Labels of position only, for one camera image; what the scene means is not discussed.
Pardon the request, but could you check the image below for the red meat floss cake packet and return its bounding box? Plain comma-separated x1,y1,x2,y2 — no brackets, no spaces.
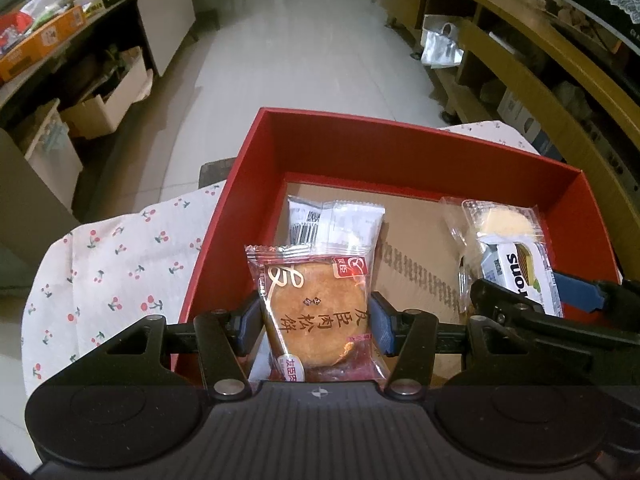
245,244,388,382

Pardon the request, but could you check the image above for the round pastry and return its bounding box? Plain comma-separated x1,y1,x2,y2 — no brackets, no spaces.
439,196,546,313

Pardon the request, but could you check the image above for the white silver snack packet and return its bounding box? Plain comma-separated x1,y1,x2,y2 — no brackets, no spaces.
288,195,385,254

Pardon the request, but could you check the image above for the white sandwich cracker packet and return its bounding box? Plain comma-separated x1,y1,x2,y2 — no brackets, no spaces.
480,234,563,318

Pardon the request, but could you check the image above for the cherry print tablecloth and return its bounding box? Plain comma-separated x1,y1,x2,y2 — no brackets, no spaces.
21,122,528,392

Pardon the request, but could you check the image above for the red cardboard box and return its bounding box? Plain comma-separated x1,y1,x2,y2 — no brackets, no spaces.
180,108,617,324

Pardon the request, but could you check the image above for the silver foil bag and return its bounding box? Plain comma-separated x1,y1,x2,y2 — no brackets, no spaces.
420,14,464,70

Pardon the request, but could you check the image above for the white cardboard storage box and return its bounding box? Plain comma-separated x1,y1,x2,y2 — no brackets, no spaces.
61,47,153,140

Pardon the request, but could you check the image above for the white plastic storage bin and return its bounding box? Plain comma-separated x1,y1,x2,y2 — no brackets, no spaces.
20,99,84,210

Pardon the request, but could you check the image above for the white coffee table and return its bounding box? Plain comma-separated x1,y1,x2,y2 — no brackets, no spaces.
0,0,198,221

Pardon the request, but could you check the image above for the orange snack box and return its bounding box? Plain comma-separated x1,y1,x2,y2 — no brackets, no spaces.
0,6,86,82

